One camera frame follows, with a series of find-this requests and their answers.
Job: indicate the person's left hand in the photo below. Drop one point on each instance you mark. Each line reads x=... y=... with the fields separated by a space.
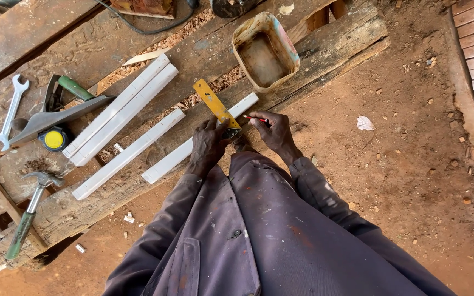
x=206 y=148

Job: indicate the person's right hand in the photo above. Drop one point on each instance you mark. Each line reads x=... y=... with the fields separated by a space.
x=276 y=131

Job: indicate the person's right fingers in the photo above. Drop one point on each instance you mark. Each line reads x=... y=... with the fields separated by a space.
x=258 y=120

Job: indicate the red pencil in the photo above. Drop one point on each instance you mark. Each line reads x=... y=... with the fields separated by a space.
x=255 y=119

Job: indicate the yellow try square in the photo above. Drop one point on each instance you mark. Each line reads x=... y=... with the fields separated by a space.
x=214 y=106

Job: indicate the long white wooden strip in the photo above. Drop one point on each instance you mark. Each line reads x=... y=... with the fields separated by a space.
x=171 y=160

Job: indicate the stained plastic tub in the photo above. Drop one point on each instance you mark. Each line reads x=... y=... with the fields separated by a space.
x=265 y=51

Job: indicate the crumpled white paper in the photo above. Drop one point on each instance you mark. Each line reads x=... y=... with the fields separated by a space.
x=365 y=123

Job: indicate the person's purple work coat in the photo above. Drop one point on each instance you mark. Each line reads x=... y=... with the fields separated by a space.
x=261 y=234

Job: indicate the black power tool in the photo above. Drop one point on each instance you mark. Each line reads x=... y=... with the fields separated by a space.
x=231 y=7

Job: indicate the thin pale wood offcut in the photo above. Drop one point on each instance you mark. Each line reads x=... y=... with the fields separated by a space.
x=144 y=56

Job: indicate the reddish wooden block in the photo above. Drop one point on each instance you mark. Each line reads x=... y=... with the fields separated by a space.
x=143 y=7

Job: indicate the yellow black tape measure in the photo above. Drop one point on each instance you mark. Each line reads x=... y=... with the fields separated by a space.
x=54 y=139

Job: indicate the silver open-end spanner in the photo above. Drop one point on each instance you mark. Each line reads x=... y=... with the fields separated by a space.
x=10 y=113

